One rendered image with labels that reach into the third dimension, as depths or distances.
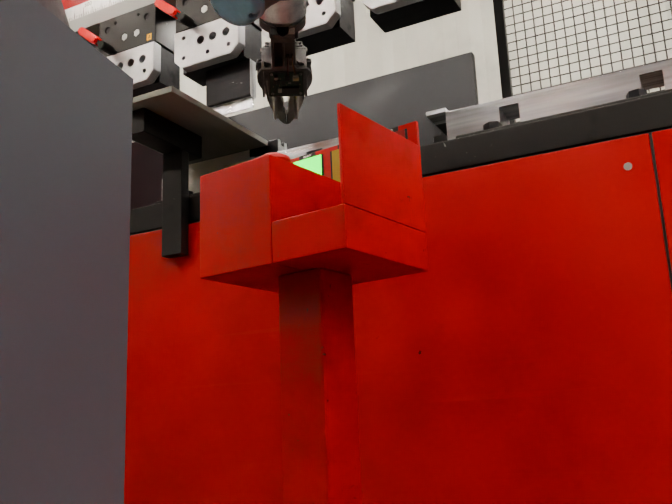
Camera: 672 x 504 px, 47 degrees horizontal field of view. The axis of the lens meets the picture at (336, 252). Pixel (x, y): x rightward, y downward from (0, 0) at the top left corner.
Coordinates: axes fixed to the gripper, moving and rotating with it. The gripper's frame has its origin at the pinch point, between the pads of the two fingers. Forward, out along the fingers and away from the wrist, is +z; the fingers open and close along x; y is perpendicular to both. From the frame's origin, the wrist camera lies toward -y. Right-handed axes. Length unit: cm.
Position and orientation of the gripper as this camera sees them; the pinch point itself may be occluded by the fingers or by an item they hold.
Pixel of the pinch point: (286, 114)
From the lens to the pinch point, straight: 134.8
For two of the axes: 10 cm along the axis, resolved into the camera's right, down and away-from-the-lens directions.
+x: 10.0, -0.3, 0.5
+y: 0.6, 7.3, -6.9
